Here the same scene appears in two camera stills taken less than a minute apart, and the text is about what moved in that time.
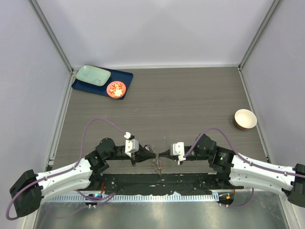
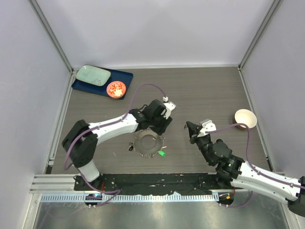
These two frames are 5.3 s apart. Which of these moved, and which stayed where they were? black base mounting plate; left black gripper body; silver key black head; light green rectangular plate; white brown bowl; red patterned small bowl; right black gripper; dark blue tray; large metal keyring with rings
Moved: right black gripper; left black gripper body; silver key black head; large metal keyring with rings
Stayed: black base mounting plate; red patterned small bowl; light green rectangular plate; dark blue tray; white brown bowl
